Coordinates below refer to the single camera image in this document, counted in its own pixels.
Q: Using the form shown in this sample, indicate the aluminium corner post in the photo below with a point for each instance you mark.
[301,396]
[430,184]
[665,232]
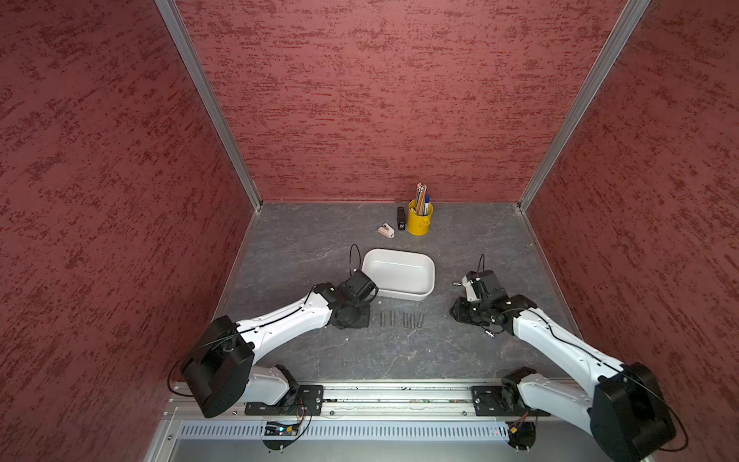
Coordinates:
[183,42]
[624,27]

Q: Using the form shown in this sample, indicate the white plastic storage box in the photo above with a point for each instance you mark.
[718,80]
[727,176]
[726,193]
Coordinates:
[398,274]

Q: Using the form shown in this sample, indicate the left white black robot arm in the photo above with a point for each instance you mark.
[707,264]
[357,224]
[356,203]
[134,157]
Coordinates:
[222,367]

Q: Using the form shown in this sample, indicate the pens in yellow cup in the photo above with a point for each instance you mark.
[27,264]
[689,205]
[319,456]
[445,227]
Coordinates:
[421,206]

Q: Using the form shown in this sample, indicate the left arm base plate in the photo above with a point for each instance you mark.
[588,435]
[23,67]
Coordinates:
[302,401]

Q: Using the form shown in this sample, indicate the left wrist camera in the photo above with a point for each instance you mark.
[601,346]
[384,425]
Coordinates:
[360,289]

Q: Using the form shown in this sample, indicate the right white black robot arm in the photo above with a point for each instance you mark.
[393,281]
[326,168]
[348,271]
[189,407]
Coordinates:
[621,406]

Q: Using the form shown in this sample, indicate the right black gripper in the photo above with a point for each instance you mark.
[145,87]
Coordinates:
[460,311]

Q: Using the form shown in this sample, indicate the yellow pen holder cup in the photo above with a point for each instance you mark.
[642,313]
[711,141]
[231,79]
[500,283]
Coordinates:
[419,225]

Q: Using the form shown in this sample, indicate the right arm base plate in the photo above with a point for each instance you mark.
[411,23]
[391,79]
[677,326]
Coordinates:
[488,401]

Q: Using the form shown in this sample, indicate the aluminium front rail frame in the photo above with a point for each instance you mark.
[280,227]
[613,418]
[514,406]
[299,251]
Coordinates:
[419,420]

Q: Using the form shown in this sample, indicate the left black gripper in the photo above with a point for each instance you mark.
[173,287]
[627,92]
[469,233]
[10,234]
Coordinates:
[363,320]

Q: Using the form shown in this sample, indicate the left aluminium corner post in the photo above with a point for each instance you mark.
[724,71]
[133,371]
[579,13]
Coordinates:
[183,42]

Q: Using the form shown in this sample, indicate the right aluminium corner post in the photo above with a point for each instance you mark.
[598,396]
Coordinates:
[624,27]

